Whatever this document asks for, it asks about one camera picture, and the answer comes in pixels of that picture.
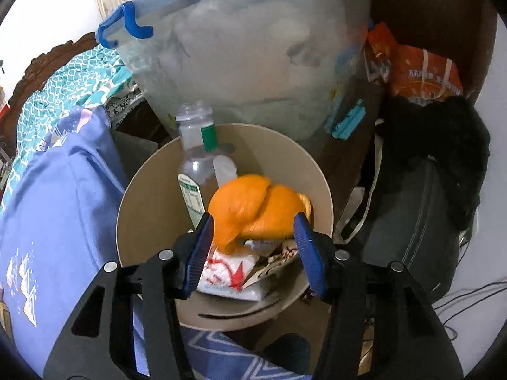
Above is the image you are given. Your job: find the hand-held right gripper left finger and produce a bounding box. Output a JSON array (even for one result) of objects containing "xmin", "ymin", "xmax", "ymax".
[{"xmin": 43, "ymin": 213, "xmax": 216, "ymax": 380}]

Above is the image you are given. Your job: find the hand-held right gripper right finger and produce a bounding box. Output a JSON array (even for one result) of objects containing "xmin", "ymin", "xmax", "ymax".
[{"xmin": 293, "ymin": 212, "xmax": 464, "ymax": 380}]

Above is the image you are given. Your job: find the beige round bin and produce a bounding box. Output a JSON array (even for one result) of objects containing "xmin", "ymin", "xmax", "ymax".
[{"xmin": 116, "ymin": 123, "xmax": 334, "ymax": 331}]

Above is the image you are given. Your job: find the orange peel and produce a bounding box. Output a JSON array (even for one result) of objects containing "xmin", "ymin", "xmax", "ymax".
[{"xmin": 207, "ymin": 174, "xmax": 313, "ymax": 254}]

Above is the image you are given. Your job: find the clear plastic bottle green label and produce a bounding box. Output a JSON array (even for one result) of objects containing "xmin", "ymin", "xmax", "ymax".
[{"xmin": 175, "ymin": 102, "xmax": 238, "ymax": 230}]

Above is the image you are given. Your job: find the brown printed wrapper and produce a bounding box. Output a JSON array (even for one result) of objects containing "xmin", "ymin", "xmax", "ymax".
[{"xmin": 241, "ymin": 239, "xmax": 302, "ymax": 289}]

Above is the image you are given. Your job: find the white packet red print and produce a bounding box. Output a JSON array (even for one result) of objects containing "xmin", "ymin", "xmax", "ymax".
[{"xmin": 196, "ymin": 241, "xmax": 270, "ymax": 303}]

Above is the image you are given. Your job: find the grey bag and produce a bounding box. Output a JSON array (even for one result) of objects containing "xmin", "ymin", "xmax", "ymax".
[{"xmin": 337, "ymin": 154, "xmax": 472, "ymax": 305}]

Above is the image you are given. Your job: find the blue patterned bedsheet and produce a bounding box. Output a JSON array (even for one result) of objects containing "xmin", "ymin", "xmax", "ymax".
[{"xmin": 0, "ymin": 105, "xmax": 313, "ymax": 380}]

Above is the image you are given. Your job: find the clear storage box blue lid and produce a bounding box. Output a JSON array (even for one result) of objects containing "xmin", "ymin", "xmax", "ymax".
[{"xmin": 97, "ymin": 0, "xmax": 381, "ymax": 151}]

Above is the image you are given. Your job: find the orange snack bag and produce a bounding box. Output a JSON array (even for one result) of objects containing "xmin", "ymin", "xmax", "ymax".
[{"xmin": 364, "ymin": 22, "xmax": 464, "ymax": 105}]

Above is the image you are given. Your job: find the teal patterned quilt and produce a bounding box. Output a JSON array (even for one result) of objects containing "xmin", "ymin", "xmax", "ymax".
[{"xmin": 0, "ymin": 43, "xmax": 137, "ymax": 206}]

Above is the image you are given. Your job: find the carved wooden headboard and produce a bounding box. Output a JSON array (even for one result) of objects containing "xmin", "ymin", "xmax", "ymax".
[{"xmin": 8, "ymin": 32, "xmax": 99, "ymax": 107}]

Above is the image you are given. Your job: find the black cable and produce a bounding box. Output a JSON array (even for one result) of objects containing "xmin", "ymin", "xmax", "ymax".
[{"xmin": 432, "ymin": 281, "xmax": 507, "ymax": 341}]

